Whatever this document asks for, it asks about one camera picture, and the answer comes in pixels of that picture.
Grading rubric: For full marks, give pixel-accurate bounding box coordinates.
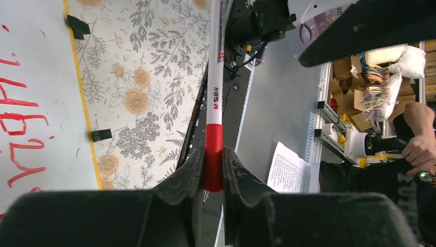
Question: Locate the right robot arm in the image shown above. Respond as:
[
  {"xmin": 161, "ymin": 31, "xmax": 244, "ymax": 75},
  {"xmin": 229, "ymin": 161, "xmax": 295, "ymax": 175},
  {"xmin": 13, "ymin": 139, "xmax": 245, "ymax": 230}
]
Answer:
[{"xmin": 240, "ymin": 1, "xmax": 435, "ymax": 67}]

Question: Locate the person hand in background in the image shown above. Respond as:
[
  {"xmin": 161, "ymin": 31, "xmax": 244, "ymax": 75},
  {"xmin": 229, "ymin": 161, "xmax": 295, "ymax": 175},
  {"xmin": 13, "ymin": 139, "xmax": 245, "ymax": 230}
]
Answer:
[{"xmin": 402, "ymin": 134, "xmax": 435, "ymax": 176}]

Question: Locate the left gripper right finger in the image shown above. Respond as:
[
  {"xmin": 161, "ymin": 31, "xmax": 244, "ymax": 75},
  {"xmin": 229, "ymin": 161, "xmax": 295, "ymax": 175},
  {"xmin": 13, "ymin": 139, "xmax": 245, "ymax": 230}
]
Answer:
[{"xmin": 222, "ymin": 148, "xmax": 418, "ymax": 246}]

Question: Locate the yellow framed whiteboard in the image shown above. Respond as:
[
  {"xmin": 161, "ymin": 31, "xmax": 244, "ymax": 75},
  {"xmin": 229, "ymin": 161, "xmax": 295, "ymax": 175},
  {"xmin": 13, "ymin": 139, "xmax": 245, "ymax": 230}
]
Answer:
[{"xmin": 1, "ymin": 1, "xmax": 101, "ymax": 216}]

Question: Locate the black whiteboard foot clip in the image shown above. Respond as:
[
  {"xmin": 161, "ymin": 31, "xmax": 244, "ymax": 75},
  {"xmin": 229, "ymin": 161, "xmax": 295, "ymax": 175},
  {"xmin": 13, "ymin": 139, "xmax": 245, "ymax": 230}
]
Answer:
[{"xmin": 67, "ymin": 15, "xmax": 90, "ymax": 40}]

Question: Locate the red marker cap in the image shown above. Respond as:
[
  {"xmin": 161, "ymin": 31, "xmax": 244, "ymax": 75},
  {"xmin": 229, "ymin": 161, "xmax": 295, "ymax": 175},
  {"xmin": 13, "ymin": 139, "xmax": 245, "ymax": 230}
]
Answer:
[{"xmin": 203, "ymin": 124, "xmax": 223, "ymax": 192}]

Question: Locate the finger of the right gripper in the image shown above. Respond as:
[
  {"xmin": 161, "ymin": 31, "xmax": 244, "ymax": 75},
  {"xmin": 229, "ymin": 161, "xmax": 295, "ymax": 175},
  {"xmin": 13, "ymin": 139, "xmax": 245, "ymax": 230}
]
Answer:
[{"xmin": 299, "ymin": 1, "xmax": 435, "ymax": 67}]

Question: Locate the floral table mat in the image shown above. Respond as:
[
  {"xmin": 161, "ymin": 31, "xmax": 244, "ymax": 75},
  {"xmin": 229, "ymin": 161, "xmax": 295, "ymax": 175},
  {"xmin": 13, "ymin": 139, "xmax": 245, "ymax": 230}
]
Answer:
[{"xmin": 68, "ymin": 1, "xmax": 211, "ymax": 190}]

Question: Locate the red whiteboard marker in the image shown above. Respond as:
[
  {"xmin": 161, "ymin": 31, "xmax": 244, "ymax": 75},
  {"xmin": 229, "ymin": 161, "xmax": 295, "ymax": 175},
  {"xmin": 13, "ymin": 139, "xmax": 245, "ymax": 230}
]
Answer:
[{"xmin": 203, "ymin": 0, "xmax": 227, "ymax": 193}]

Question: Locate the printed paper sheet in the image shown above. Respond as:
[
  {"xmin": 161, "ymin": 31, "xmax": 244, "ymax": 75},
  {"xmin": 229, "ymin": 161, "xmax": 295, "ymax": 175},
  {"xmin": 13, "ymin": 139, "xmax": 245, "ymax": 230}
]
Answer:
[{"xmin": 267, "ymin": 142, "xmax": 320, "ymax": 193}]

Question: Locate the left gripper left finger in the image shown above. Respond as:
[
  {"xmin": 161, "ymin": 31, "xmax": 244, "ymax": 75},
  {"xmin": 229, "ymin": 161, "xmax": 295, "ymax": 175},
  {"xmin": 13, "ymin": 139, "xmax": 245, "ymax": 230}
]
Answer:
[{"xmin": 1, "ymin": 150, "xmax": 204, "ymax": 246}]

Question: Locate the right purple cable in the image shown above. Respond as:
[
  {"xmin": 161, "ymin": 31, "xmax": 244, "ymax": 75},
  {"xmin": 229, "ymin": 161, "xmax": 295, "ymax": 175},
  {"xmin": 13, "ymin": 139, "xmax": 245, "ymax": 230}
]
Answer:
[{"xmin": 299, "ymin": 22, "xmax": 316, "ymax": 46}]

